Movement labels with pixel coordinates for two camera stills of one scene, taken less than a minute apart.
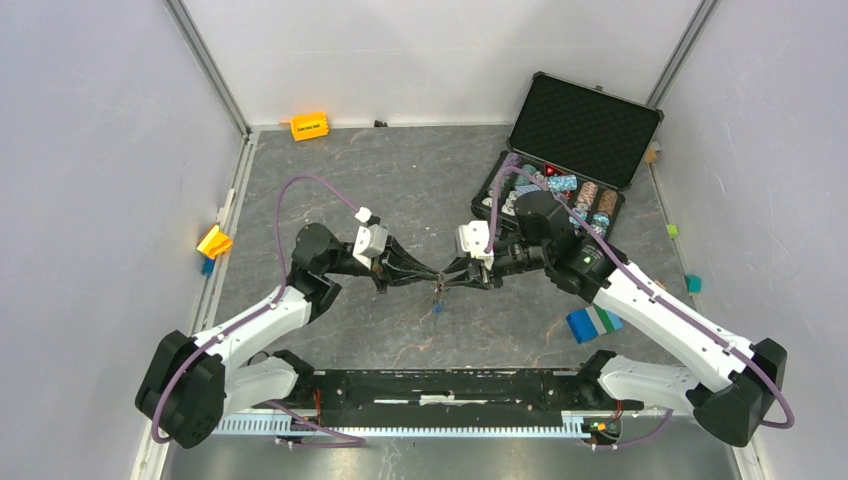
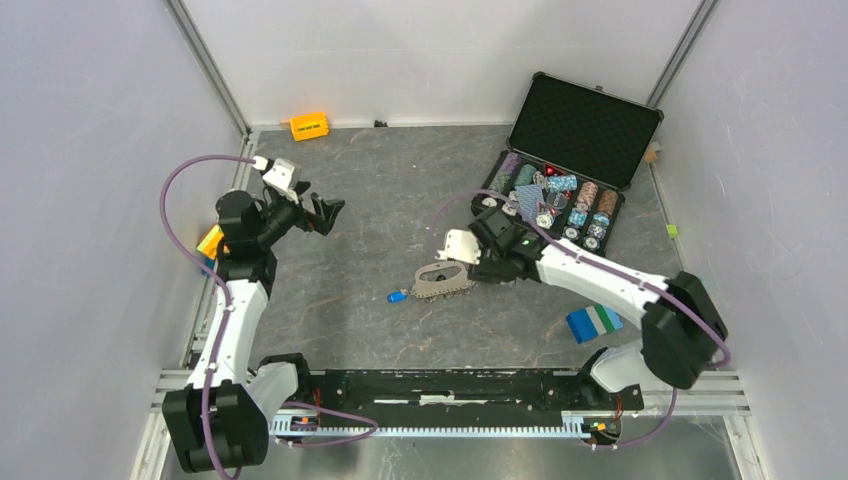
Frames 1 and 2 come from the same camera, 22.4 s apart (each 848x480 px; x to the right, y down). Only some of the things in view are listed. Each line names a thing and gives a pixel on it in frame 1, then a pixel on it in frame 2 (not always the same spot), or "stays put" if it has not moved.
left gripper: x=385 y=274 to x=328 y=209
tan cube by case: x=650 y=155 stays put
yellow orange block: x=214 y=243 stays put
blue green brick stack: x=589 y=323 stays put
